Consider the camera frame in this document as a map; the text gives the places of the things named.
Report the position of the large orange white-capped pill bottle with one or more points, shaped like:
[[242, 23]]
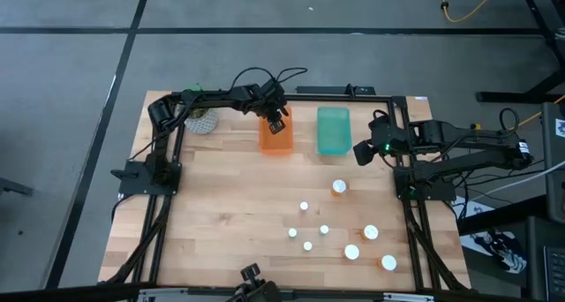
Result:
[[339, 186], [388, 262], [370, 232], [351, 251]]

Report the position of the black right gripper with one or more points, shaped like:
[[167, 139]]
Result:
[[390, 136]]

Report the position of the small clear white-capped pill bottle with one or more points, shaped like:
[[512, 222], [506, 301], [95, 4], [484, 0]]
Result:
[[307, 246], [303, 206], [292, 232], [324, 229]]

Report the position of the black computer case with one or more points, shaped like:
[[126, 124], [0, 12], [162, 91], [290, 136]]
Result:
[[554, 169]]

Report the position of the black power strip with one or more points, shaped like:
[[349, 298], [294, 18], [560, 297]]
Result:
[[326, 90]]

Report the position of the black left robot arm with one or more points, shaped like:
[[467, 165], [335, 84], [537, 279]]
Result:
[[220, 98]]

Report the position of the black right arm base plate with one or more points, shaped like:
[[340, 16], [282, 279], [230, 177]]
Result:
[[441, 194]]

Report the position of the black aluminium table frame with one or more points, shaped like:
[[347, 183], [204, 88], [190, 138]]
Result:
[[335, 98]]

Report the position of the black chair leg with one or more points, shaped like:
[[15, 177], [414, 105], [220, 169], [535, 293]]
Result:
[[13, 187]]

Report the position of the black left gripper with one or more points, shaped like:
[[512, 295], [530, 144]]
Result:
[[273, 98]]

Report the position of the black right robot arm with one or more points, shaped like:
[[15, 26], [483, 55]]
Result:
[[463, 160]]

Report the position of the printed sticker sheet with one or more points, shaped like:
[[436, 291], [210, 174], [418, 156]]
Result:
[[499, 244]]

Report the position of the orange translucent plastic bin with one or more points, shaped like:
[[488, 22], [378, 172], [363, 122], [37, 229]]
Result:
[[276, 145]]

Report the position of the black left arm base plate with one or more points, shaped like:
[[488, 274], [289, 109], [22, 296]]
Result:
[[132, 185]]

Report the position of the white triangle-patterned plant pot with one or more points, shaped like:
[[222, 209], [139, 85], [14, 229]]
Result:
[[205, 123]]

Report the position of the black desk leg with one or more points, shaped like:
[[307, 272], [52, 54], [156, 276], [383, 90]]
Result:
[[536, 10]]

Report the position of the green spiky plant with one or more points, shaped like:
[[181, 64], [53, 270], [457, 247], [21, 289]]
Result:
[[194, 88]]

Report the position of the black table-level camera mount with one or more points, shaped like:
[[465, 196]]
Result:
[[251, 273]]

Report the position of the teal translucent plastic bin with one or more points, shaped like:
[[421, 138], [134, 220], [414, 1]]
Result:
[[334, 132]]

